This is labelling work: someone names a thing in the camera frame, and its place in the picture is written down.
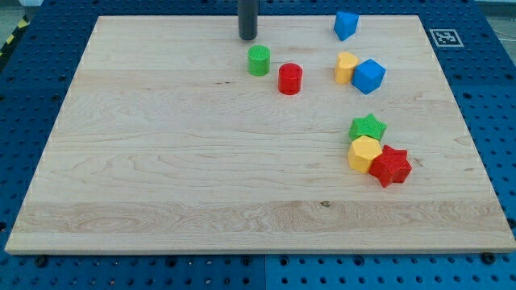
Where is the green star block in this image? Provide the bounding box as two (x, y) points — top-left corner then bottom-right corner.
(348, 114), (387, 140)

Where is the red star block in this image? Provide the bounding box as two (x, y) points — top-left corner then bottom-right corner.
(368, 145), (412, 188)

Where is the red cylinder block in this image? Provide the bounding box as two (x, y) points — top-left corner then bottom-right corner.
(277, 63), (303, 95)

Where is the wooden board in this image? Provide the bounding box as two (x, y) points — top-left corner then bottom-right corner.
(6, 15), (515, 255)

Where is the green cylinder block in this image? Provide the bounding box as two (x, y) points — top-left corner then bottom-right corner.
(248, 45), (271, 77)

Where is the yellow hexagon block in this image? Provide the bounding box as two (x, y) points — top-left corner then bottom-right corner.
(347, 135), (382, 173)

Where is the yellow heart block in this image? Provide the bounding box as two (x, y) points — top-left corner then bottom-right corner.
(335, 52), (360, 84)

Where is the blue cube block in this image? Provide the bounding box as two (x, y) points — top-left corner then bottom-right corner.
(352, 59), (386, 94)

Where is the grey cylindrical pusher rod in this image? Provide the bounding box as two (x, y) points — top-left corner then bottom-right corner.
(237, 0), (260, 40)

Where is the blue triangular block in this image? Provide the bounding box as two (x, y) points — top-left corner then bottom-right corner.
(334, 11), (360, 41)

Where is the white fiducial marker tag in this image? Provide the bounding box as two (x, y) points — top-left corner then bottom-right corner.
(430, 28), (464, 48)

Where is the black bolt left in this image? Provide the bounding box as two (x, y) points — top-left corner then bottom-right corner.
(34, 255), (48, 267)

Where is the black bolt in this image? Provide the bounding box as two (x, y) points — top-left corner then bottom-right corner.
(34, 255), (48, 267)
(481, 252), (497, 265)

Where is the black bolt right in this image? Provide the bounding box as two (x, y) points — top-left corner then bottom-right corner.
(481, 252), (497, 265)

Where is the yellow black hazard tape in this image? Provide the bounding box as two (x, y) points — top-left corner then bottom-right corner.
(1, 15), (31, 58)

